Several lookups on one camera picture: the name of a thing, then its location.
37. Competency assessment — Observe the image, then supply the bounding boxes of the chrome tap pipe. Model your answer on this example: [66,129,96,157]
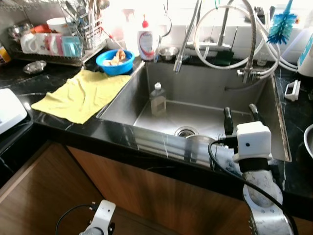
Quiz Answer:
[196,0,245,49]

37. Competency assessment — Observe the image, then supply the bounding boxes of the round wire strainer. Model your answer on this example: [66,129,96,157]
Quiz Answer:
[159,2,173,37]

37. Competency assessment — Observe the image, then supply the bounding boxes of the light blue cup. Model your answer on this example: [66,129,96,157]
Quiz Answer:
[62,36,83,58]

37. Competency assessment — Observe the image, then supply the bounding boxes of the blue bottle brush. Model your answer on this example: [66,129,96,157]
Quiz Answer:
[267,0,298,45]

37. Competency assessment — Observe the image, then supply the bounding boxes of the white flexible hose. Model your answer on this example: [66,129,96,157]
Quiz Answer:
[259,20,300,69]
[194,5,282,69]

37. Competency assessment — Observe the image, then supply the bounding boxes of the white appliance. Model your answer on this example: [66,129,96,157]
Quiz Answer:
[0,88,28,135]

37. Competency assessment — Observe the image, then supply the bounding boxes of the brown food scraps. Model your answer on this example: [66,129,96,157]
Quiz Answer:
[104,48,129,66]

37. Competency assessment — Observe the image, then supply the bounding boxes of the chrome spring neck faucet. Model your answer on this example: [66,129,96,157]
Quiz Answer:
[173,0,274,85]

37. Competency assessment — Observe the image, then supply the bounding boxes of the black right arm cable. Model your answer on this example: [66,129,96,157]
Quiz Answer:
[208,139,299,235]

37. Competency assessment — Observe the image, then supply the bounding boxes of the white jug with blue label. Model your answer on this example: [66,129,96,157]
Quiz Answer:
[297,34,313,78]

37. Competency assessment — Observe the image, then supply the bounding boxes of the white mug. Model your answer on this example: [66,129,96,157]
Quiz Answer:
[20,32,47,54]

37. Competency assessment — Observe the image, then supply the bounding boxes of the dark green sponge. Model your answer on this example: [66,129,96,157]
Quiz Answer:
[214,49,234,66]

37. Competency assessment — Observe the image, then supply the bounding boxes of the yellow jar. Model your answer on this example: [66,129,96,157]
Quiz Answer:
[0,44,11,65]

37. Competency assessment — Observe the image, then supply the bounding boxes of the wooden cabinet front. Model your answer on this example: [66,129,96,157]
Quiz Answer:
[0,141,313,235]

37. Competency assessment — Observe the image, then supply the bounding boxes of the wire dish rack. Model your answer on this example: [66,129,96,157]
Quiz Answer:
[7,0,107,67]

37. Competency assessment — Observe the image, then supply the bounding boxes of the clear plastic bottle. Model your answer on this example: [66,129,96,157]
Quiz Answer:
[150,82,167,117]

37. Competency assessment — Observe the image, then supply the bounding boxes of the white bowl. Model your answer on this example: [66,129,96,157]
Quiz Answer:
[46,18,71,35]

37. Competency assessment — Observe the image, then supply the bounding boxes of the orange bowl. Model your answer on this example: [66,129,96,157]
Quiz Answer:
[30,23,52,34]

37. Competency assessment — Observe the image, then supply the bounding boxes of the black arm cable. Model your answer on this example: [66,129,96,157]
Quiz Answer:
[208,139,299,235]
[55,203,98,235]

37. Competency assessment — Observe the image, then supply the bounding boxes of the stainless steel sink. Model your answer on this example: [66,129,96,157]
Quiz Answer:
[97,60,292,163]

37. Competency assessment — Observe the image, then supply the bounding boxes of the yellow cloth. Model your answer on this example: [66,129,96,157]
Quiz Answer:
[31,69,132,124]

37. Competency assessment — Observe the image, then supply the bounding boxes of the blue plastic bowl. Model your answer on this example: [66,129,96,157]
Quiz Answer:
[96,49,136,76]

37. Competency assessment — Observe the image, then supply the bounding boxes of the small shallow steel dish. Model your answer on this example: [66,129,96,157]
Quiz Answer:
[22,60,47,75]

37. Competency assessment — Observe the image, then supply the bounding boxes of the white handled scrubber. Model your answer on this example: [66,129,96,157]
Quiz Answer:
[284,80,302,102]

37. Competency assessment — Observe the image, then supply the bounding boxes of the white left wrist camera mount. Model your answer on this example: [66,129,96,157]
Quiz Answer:
[89,199,117,235]

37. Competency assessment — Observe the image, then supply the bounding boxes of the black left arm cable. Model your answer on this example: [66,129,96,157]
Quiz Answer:
[55,203,98,235]

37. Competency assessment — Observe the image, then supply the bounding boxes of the white red-capped soap bottle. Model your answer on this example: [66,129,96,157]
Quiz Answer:
[137,14,160,62]

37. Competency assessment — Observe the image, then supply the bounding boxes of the pink mug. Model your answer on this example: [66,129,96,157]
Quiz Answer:
[45,33,64,55]

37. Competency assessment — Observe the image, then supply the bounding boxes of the steel drain strainer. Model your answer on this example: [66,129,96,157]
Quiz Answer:
[175,126,199,138]

